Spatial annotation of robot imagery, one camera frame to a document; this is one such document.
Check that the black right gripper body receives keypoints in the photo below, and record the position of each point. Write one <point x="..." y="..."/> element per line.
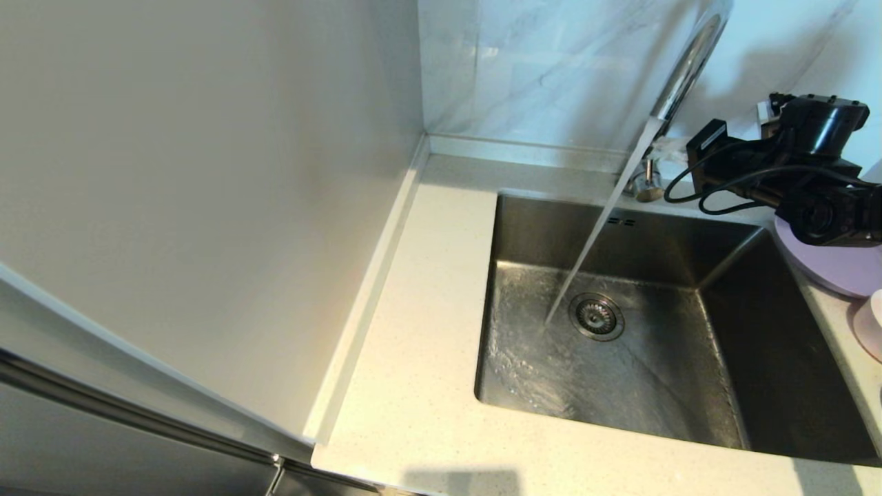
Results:
<point x="741" y="169"/>

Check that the wrapped right gripper finger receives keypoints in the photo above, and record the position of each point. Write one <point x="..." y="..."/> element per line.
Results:
<point x="674" y="151"/>
<point x="672" y="140"/>

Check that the chrome gooseneck kitchen faucet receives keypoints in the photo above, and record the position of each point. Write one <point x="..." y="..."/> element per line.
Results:
<point x="689" y="62"/>

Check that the purple plastic plate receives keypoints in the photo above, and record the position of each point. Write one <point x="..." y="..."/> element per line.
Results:
<point x="834" y="270"/>

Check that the stainless steel sink basin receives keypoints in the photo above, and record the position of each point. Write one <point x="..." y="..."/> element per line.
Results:
<point x="654" y="386"/>

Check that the running water stream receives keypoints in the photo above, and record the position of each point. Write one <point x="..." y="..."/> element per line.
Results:
<point x="599" y="227"/>

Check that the round metal drain strainer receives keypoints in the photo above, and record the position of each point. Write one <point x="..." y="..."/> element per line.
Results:
<point x="597" y="317"/>

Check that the pink plastic cup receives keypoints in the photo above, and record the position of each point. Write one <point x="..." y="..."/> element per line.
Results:
<point x="871" y="327"/>

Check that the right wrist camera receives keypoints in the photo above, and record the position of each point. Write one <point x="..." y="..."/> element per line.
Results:
<point x="767" y="114"/>

